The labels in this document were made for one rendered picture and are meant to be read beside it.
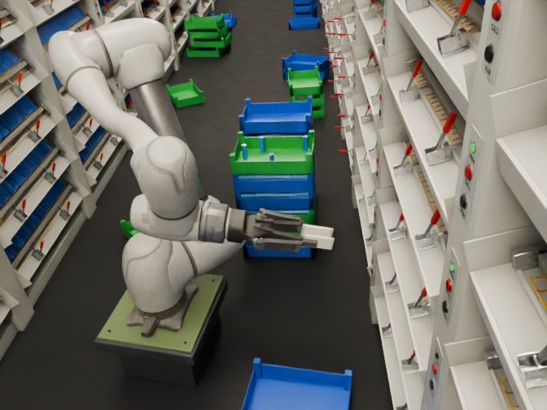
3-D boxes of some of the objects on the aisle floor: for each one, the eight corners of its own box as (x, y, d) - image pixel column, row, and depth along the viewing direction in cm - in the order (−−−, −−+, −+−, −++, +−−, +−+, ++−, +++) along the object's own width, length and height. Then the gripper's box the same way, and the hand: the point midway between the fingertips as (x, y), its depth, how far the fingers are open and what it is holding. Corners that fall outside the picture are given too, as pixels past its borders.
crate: (240, 432, 140) (237, 416, 136) (256, 372, 157) (254, 356, 152) (345, 450, 134) (345, 433, 129) (352, 386, 150) (352, 369, 145)
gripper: (230, 217, 118) (327, 230, 119) (221, 260, 105) (330, 275, 106) (233, 191, 114) (334, 205, 115) (225, 233, 101) (338, 248, 102)
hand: (317, 237), depth 110 cm, fingers open, 3 cm apart
